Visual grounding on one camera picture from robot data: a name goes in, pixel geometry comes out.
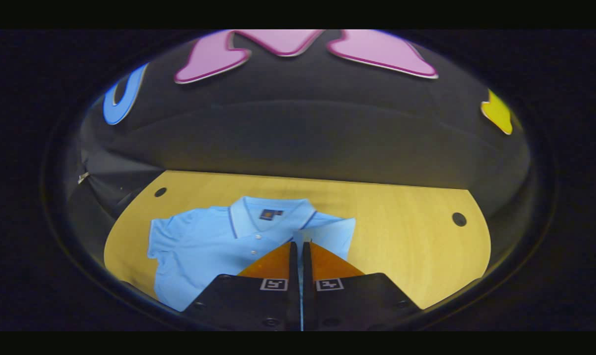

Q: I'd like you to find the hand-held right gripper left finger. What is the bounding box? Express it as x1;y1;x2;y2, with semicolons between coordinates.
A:
182;241;301;331

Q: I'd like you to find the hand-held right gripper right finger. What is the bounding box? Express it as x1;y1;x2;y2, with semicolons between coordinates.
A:
303;241;422;331

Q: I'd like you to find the light blue T-shirt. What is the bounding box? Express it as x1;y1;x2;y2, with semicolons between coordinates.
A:
148;196;356;312

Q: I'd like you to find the black backdrop cloth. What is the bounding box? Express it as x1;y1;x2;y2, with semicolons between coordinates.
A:
78;30;530;222

